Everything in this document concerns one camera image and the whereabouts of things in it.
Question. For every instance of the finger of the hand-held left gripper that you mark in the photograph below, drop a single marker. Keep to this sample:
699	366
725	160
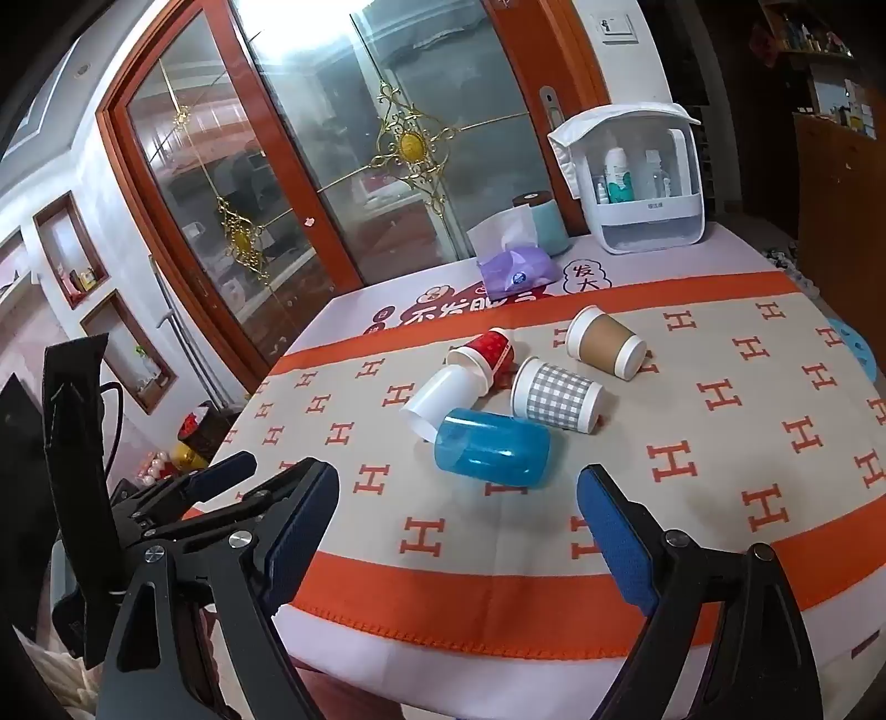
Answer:
221	472

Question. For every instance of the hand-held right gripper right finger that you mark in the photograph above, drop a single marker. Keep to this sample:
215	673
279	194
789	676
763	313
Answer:
616	540

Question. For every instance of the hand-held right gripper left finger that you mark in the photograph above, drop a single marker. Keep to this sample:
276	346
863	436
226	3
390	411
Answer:
301	536

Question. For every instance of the blue translucent plastic cup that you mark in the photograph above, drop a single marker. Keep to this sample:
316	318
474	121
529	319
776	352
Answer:
491	450

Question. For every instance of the grey checked paper cup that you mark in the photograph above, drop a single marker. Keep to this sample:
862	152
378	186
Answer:
554	396

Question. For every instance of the white plastic cup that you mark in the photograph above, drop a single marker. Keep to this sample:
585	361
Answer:
443	400

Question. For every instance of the brown paper cup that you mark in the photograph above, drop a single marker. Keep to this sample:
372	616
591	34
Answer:
606	343

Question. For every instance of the red patterned paper cup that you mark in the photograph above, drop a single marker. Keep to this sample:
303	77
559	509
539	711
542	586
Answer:
493	348

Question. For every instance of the yellow container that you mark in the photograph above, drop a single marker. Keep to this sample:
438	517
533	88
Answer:
188	457

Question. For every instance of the orange patterned blanket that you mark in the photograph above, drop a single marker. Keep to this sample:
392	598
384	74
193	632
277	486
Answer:
692	450

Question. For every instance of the purple tissue pack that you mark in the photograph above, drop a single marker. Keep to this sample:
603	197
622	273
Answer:
516	275

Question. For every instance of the orange framed glass door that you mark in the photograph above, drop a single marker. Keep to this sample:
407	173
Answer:
291	173

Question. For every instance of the blue plastic stool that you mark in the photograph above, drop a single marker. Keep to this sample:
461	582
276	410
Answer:
855	346

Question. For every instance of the white cosmetic storage box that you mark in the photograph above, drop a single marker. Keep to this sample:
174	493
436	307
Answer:
644	232

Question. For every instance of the teal canister with brown lid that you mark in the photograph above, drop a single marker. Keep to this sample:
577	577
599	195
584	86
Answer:
554	223

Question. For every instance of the white bottle with teal label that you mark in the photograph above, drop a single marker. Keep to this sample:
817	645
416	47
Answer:
616	173

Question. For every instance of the clear plastic bottle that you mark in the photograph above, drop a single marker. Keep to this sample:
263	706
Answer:
656	174

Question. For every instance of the brown wooden cabinet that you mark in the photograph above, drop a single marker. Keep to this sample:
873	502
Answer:
837	201

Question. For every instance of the wooden wall niche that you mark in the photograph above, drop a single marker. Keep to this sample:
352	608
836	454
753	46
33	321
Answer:
69	253
128	353

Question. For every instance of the white light switch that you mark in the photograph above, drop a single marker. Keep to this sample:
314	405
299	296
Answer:
619	26

